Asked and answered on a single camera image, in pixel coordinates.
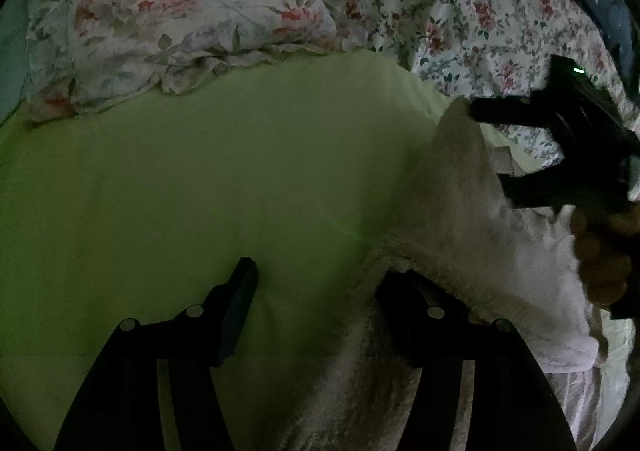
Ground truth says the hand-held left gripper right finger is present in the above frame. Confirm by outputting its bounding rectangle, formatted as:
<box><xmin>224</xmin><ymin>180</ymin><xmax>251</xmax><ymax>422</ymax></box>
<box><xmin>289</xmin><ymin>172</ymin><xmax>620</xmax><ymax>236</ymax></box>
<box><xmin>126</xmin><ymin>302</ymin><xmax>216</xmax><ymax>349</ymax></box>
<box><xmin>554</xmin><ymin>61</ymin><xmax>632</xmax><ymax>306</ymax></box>
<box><xmin>375</xmin><ymin>268</ymin><xmax>578</xmax><ymax>451</ymax></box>

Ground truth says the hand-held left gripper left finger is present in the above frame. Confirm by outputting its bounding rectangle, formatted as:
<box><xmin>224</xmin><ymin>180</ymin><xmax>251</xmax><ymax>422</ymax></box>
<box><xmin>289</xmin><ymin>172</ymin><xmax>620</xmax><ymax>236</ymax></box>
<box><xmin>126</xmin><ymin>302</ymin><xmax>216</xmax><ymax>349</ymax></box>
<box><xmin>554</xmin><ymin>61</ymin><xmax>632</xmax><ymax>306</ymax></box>
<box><xmin>52</xmin><ymin>257</ymin><xmax>260</xmax><ymax>451</ymax></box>

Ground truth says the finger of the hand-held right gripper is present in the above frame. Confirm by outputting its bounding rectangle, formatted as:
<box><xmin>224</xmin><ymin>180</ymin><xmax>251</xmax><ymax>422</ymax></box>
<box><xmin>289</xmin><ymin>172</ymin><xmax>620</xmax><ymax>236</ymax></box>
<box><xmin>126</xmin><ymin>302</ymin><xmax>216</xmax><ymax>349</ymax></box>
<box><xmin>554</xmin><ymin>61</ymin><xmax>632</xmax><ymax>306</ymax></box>
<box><xmin>470</xmin><ymin>96</ymin><xmax>562</xmax><ymax>143</ymax></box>
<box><xmin>497</xmin><ymin>165</ymin><xmax>627</xmax><ymax>210</ymax></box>

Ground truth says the white fluffy garment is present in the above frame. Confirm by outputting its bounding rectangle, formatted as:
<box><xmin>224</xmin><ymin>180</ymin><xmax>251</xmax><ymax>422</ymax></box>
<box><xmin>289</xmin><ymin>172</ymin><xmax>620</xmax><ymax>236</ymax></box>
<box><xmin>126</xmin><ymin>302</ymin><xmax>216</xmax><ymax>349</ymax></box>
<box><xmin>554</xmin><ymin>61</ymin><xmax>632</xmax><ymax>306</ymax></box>
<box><xmin>280</xmin><ymin>96</ymin><xmax>636</xmax><ymax>451</ymax></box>

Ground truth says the person's right hand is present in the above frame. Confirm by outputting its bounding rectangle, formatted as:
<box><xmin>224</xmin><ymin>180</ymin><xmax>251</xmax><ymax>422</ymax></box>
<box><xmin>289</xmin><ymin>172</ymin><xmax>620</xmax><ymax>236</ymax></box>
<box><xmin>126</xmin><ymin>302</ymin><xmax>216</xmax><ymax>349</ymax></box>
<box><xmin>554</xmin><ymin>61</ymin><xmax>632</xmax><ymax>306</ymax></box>
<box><xmin>570</xmin><ymin>201</ymin><xmax>640</xmax><ymax>308</ymax></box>

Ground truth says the small-flower floral quilt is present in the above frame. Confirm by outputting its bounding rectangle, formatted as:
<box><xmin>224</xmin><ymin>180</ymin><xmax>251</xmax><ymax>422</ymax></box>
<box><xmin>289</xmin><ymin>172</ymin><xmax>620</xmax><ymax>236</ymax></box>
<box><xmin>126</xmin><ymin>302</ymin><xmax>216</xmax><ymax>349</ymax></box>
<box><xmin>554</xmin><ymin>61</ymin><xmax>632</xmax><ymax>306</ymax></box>
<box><xmin>300</xmin><ymin>0</ymin><xmax>640</xmax><ymax>177</ymax></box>

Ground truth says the light green bed sheet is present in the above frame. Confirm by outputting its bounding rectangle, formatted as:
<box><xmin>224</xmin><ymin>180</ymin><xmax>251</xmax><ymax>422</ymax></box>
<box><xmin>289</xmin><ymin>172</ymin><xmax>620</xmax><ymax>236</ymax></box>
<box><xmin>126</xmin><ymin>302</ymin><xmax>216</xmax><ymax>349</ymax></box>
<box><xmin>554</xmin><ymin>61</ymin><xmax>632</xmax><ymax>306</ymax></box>
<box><xmin>0</xmin><ymin>51</ymin><xmax>506</xmax><ymax>451</ymax></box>

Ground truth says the large-flower floral pillow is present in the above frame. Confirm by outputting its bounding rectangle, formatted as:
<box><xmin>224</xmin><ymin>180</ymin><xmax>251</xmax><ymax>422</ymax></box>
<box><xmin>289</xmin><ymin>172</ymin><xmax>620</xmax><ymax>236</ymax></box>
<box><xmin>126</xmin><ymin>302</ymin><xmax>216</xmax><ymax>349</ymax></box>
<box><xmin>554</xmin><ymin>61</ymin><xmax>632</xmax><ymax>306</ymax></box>
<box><xmin>25</xmin><ymin>0</ymin><xmax>371</xmax><ymax>123</ymax></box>

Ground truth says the teal floral pillow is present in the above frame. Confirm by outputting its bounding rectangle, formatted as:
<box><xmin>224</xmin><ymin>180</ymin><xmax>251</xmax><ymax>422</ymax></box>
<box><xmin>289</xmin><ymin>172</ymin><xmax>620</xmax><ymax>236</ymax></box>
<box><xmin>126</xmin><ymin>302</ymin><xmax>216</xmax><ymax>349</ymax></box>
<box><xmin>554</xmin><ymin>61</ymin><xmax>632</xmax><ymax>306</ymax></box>
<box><xmin>0</xmin><ymin>0</ymin><xmax>40</xmax><ymax>124</ymax></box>

